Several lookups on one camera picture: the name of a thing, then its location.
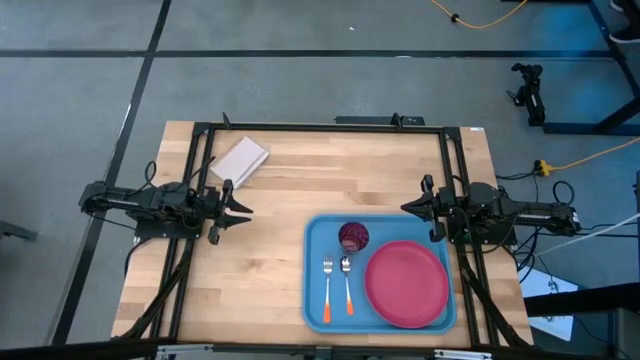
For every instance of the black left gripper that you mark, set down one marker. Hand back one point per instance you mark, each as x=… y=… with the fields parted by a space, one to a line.
x=220 y=215

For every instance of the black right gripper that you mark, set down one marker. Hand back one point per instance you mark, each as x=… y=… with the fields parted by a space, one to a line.
x=440 y=210

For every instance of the dark red translucent cup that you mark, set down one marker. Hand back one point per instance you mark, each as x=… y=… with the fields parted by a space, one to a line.
x=353 y=236

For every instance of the red round plate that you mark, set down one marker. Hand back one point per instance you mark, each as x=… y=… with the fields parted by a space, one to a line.
x=406 y=284

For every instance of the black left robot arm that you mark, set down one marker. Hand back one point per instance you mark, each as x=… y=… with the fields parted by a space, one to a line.
x=125 y=202

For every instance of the black background robot arm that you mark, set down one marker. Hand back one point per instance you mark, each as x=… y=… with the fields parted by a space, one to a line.
x=529 y=95

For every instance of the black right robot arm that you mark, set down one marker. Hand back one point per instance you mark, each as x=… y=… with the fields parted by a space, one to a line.
x=525 y=212

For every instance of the blue plastic tray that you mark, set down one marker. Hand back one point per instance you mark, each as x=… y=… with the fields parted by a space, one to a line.
x=312 y=280

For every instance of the black flat control box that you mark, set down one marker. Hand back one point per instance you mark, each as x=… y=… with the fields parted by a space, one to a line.
x=380 y=120

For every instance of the white paper sheet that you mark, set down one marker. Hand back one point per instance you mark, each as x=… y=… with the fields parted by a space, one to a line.
x=550 y=300

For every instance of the black beam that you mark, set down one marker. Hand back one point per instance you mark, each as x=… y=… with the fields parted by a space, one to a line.
x=580 y=300

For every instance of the grey cabinet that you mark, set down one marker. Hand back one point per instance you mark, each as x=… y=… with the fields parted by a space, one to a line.
x=627 y=335

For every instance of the person's shoe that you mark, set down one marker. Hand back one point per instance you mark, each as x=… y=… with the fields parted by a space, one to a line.
x=625 y=36
x=625 y=4

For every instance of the black aluminium table frame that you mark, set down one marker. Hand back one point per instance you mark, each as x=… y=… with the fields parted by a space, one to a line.
x=325 y=128

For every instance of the black floor frame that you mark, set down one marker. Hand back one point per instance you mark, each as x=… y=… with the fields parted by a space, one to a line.
x=590 y=129

